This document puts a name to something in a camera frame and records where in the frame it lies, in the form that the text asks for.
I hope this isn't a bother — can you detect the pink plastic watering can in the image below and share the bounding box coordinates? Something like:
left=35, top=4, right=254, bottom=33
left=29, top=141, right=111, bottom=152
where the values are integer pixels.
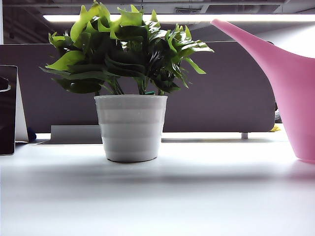
left=211, top=19, right=315, bottom=165

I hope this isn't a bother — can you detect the black display with white frame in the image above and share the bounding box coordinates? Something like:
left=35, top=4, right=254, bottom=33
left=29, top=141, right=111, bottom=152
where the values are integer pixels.
left=0, top=65, right=30, bottom=156

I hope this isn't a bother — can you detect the green plant in white pot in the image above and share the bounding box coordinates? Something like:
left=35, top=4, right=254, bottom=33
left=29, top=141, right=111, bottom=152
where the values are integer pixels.
left=39, top=0, right=215, bottom=163

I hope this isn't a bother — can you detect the long ceiling light strip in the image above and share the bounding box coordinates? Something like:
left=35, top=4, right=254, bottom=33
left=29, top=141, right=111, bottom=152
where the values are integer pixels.
left=43, top=14, right=315, bottom=25

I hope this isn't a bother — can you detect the small blue object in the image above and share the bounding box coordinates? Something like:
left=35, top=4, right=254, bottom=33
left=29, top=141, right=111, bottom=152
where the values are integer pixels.
left=27, top=127, right=37, bottom=143

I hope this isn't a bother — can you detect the desk cable slot frame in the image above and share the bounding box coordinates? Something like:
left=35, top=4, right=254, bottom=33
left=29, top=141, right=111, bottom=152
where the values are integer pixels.
left=36, top=138, right=287, bottom=146

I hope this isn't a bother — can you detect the ceiling air vent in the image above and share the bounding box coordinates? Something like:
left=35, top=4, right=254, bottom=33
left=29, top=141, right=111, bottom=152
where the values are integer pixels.
left=175, top=8, right=202, bottom=14

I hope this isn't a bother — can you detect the dark grey desk partition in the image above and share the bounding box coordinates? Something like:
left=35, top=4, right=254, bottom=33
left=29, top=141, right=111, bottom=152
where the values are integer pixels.
left=0, top=41, right=278, bottom=134

